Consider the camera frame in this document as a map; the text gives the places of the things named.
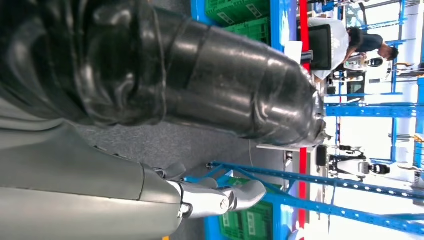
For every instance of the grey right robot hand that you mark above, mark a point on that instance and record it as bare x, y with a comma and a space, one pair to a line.
66, 198

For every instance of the blue metal shelf rack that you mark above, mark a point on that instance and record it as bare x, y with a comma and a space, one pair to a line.
281, 20
331, 181

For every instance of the white black device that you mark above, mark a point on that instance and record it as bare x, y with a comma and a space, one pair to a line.
364, 62

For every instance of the red barrier belt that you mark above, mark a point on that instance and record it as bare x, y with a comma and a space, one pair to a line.
304, 20

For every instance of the black stanchion post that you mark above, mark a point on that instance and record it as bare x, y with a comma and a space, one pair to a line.
306, 57

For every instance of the black mesh office chair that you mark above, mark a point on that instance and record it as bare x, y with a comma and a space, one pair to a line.
320, 46

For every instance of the white flat panel part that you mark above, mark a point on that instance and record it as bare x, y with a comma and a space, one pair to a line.
293, 53

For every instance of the green plastic crate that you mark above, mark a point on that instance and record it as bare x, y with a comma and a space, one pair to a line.
232, 225
251, 31
258, 222
228, 10

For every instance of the person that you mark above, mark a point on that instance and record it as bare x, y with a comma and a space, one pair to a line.
364, 43

